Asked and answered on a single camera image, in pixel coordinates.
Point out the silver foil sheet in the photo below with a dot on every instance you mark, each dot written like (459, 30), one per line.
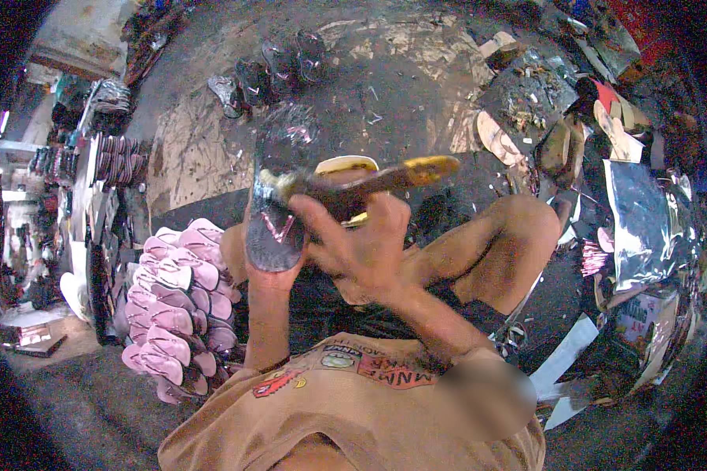
(645, 223)

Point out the flat dark box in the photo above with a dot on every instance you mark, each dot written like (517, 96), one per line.
(38, 341)

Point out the rack of stacked sandals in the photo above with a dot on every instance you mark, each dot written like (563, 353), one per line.
(115, 159)

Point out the yellow glue tin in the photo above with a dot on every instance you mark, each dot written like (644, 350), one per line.
(347, 165)

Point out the person's right fingers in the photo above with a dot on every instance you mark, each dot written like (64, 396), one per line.
(353, 226)

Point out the person's body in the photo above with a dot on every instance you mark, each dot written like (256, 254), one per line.
(341, 412)

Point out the brown cardboard sheet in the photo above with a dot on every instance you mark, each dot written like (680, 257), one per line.
(194, 153)

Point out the person's legs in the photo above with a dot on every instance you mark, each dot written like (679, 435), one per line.
(495, 247)

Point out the white plastic strip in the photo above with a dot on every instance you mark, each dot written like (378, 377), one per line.
(565, 353)

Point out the wooden board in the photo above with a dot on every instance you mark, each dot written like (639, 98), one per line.
(82, 41)

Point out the person's right hand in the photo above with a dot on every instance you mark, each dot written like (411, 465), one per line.
(368, 253)

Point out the tan sole cutout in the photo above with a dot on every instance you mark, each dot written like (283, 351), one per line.
(498, 138)

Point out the black sandal in plastic wrap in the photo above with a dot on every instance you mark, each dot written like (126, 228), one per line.
(227, 97)

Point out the pile of pink sandals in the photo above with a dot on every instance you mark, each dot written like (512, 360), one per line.
(177, 306)

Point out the heap of scraps and packaging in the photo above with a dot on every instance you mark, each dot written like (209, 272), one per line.
(648, 335)

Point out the brown sole pieces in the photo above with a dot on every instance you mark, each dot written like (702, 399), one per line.
(559, 147)

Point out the person's left hand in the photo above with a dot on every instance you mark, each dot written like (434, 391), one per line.
(235, 253)

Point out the small wooden block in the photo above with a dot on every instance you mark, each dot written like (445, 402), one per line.
(498, 46)

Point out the black slab with scraps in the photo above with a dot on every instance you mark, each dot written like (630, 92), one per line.
(524, 94)

